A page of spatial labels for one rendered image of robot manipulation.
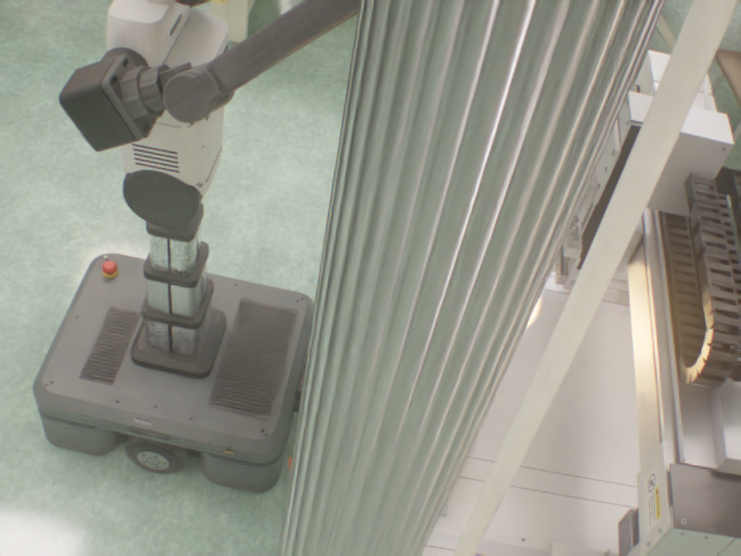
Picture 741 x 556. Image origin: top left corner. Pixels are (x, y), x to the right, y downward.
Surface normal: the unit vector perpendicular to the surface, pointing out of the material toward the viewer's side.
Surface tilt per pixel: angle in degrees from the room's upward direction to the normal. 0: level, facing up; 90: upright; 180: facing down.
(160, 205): 90
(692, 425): 0
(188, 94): 70
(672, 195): 90
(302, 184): 0
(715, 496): 0
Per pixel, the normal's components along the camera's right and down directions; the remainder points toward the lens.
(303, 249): 0.13, -0.64
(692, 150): -0.15, 0.74
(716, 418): -0.98, -0.19
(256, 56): -0.27, 0.46
